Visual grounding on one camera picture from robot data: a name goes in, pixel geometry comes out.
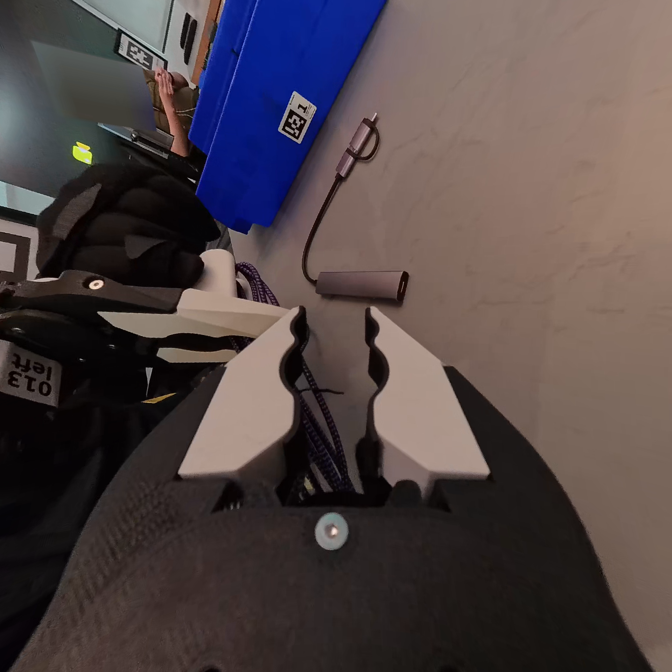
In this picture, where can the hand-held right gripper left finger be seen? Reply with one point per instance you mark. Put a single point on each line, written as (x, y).
(241, 420)

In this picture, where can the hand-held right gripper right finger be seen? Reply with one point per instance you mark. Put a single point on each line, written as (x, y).
(430, 420)

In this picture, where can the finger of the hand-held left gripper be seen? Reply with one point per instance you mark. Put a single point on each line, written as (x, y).
(231, 315)
(194, 357)

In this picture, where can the black twist tie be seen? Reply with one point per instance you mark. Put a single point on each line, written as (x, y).
(320, 391)

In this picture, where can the blue plastic bin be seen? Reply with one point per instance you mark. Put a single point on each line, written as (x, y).
(262, 157)

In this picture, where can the person's left hand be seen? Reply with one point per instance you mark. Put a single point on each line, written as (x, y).
(141, 220)

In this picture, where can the black framed marker sign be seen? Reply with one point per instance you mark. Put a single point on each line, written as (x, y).
(10, 252)

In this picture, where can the small printed marker sign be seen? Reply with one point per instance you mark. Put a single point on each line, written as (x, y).
(139, 52)

